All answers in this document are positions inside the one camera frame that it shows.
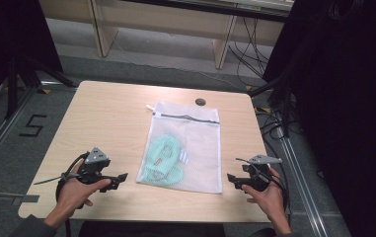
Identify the white mesh laundry bag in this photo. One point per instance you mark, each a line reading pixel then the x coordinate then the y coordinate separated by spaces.
pixel 195 148

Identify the aluminium floor rail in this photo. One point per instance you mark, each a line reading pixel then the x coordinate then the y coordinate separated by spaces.
pixel 1 131
pixel 302 184

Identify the light wooden desk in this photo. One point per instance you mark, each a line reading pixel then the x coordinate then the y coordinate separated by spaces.
pixel 162 23

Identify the person's left hand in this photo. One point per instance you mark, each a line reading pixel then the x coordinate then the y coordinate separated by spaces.
pixel 73 194

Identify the dark round table grommet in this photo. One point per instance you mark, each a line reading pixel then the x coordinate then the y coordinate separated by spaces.
pixel 200 101

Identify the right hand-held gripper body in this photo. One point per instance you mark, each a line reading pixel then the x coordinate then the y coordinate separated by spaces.
pixel 258 173

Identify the mint green garment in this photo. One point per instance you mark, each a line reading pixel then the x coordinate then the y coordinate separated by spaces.
pixel 162 158

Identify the black metal stand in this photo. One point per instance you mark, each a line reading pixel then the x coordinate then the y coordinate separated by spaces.
pixel 21 82

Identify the person's right hand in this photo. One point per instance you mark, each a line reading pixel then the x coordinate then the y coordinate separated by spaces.
pixel 269 200

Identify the black curtain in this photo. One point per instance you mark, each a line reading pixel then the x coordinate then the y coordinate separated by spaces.
pixel 346 115
pixel 8 39

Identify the grey tape strip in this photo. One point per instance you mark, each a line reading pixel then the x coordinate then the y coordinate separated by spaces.
pixel 27 199

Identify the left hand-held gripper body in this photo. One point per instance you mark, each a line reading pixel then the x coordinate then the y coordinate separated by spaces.
pixel 93 164

